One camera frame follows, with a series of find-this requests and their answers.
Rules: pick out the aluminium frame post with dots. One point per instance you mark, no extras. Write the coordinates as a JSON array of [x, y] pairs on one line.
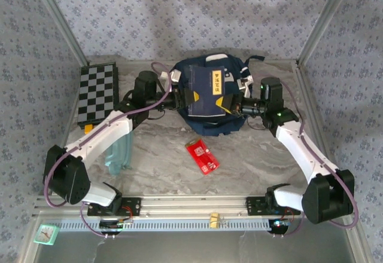
[[62, 21], [324, 21]]

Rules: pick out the left controller board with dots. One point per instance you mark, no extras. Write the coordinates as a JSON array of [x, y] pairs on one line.
[[115, 224]]

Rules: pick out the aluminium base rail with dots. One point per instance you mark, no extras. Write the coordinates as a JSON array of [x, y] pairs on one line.
[[194, 206]]

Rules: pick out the right controller board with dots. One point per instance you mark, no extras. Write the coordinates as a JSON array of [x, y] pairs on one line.
[[279, 224]]

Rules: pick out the left aluminium frame post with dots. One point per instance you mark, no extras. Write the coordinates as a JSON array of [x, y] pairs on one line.
[[62, 21]]

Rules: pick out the small yellow block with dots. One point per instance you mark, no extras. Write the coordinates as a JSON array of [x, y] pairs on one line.
[[88, 129]]

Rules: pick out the left aluminium side rail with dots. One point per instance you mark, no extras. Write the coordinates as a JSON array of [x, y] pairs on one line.
[[64, 137]]

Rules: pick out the controller board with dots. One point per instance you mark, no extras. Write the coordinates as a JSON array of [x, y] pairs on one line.
[[279, 224], [115, 224]]

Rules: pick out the black grey chessboard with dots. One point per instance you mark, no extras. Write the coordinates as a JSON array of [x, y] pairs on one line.
[[95, 92]]

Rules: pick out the right aluminium frame post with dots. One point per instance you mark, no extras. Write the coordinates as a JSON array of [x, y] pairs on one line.
[[324, 21]]

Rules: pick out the light teal pencil case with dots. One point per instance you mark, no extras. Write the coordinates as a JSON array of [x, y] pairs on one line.
[[118, 158]]

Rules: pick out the right aluminium side rail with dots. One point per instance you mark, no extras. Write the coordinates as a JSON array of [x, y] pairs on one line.
[[303, 77]]

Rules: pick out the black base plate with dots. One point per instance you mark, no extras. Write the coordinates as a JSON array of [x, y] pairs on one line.
[[134, 206], [252, 206]]

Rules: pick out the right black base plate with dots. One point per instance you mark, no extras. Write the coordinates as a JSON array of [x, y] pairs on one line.
[[252, 206]]

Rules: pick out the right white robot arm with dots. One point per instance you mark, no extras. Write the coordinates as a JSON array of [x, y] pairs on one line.
[[299, 146]]

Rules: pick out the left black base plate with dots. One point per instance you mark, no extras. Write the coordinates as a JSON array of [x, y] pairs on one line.
[[134, 206]]

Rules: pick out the floral fabric backdrop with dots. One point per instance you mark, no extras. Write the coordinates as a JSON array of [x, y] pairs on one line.
[[191, 12]]

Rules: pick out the blue book yellow label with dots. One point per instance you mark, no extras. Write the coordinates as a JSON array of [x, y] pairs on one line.
[[203, 107]]

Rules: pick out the tan clip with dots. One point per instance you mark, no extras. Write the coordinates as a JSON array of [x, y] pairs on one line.
[[215, 221]]

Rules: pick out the red snack packet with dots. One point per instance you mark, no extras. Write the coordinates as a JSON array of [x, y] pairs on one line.
[[203, 157]]

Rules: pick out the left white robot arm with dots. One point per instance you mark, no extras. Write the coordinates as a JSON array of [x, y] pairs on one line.
[[101, 134]]

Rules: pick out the navy blue backpack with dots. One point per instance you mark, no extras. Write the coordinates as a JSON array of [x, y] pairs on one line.
[[209, 125]]

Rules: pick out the mint green alarm clock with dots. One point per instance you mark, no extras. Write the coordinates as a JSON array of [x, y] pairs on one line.
[[46, 234]]

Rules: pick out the aluminium side rail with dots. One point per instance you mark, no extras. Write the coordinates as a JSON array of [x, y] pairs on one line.
[[303, 77], [64, 137]]

